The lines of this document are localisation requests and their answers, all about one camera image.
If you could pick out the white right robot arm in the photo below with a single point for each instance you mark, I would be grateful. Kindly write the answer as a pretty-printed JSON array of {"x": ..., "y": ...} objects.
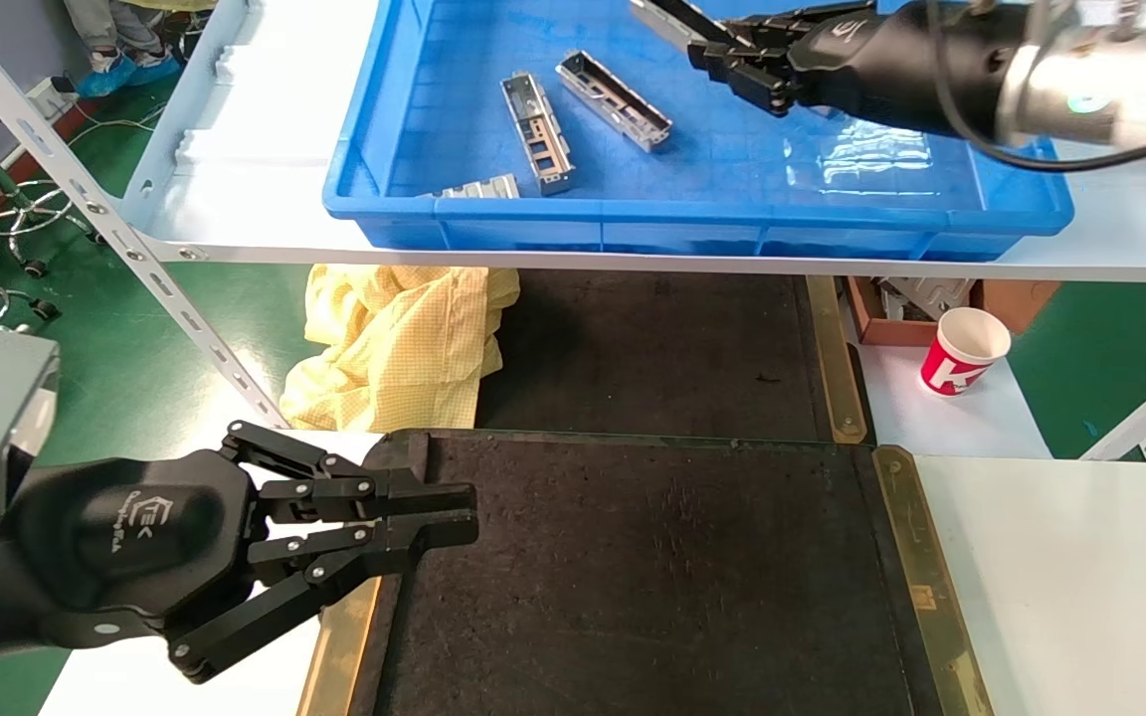
[{"x": 1130, "y": 89}]

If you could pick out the grey metal bracket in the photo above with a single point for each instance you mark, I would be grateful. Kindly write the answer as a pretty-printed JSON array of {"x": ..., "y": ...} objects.
[{"x": 926, "y": 293}]

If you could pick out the yellow cloth garment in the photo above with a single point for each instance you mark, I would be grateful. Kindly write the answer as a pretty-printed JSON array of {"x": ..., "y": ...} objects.
[{"x": 394, "y": 338}]

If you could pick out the white table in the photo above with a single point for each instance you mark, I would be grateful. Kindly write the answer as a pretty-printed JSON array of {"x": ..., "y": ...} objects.
[
  {"x": 1080, "y": 597},
  {"x": 245, "y": 691}
]

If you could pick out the white flat platform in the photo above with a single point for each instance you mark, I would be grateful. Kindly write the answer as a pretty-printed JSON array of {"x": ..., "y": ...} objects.
[{"x": 971, "y": 428}]

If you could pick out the large blue plastic bin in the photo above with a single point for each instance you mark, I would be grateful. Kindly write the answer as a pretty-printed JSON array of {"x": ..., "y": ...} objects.
[{"x": 712, "y": 164}]

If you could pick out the white power strip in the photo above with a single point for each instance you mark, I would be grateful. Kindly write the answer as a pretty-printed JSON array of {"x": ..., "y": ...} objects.
[{"x": 48, "y": 97}]

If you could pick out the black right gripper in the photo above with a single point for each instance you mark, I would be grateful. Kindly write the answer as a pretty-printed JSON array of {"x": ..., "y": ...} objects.
[{"x": 911, "y": 70}]

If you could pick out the silver metal channel part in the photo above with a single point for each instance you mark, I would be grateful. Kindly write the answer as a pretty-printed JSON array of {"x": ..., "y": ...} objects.
[
  {"x": 483, "y": 187},
  {"x": 649, "y": 14},
  {"x": 613, "y": 99},
  {"x": 538, "y": 134}
]

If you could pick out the white slotted-angle metal shelf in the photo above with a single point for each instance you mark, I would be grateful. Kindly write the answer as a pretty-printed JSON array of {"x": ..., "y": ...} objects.
[{"x": 235, "y": 199}]

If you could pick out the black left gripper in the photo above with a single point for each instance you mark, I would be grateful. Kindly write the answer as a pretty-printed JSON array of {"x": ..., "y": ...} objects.
[{"x": 135, "y": 537}]

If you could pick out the person in grey trousers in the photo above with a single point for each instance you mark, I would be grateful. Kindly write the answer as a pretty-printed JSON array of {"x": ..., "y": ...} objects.
[{"x": 110, "y": 70}]

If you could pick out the red and white paper cup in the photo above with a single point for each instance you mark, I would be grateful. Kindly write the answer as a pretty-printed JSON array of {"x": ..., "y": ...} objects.
[{"x": 961, "y": 348}]

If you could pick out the clear plastic bag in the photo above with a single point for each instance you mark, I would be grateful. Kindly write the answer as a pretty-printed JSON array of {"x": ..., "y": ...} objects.
[{"x": 871, "y": 159}]

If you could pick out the brown cardboard box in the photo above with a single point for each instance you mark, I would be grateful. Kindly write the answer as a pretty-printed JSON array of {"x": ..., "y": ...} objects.
[{"x": 1016, "y": 298}]

